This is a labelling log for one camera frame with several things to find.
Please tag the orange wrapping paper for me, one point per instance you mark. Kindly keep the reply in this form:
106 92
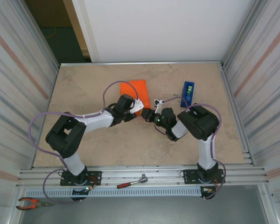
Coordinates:
140 91

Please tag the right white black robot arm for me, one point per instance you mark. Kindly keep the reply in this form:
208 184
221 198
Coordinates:
198 121

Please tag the blue tape dispenser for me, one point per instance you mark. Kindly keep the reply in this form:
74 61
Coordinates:
185 100

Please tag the wide aluminium frame rail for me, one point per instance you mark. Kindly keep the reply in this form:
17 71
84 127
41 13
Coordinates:
163 173

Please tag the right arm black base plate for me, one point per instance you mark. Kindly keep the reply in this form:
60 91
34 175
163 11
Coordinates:
189 177

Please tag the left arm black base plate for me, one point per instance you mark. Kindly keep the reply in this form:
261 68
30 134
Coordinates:
95 175

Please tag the white door frame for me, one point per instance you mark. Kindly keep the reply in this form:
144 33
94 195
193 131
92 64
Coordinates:
86 30

